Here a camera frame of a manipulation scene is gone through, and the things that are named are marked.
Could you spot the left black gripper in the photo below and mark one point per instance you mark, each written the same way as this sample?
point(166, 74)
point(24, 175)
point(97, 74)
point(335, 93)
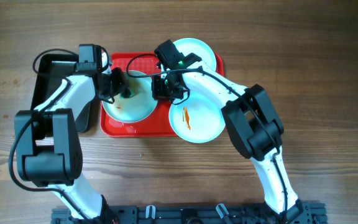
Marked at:
point(122, 81)

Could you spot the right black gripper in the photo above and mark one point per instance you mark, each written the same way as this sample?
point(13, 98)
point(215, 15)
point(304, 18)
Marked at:
point(158, 93)

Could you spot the green yellow scrub sponge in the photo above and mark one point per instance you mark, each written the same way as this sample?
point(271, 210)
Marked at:
point(126, 93)

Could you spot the light blue plate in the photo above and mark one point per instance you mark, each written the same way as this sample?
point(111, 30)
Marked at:
point(135, 108)
point(189, 45)
point(197, 120)

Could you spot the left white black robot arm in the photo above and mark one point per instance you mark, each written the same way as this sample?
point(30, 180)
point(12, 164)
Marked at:
point(46, 155)

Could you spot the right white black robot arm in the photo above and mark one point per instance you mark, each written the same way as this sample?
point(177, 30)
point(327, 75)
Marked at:
point(253, 125)

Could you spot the red plastic serving tray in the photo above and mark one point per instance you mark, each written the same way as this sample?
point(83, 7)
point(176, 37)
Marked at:
point(156, 124)

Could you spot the black water tray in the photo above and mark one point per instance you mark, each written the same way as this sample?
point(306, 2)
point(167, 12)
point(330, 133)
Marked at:
point(58, 64)

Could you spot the black metal base rail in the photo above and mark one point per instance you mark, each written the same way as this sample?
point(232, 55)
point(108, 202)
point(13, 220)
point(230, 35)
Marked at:
point(304, 212)

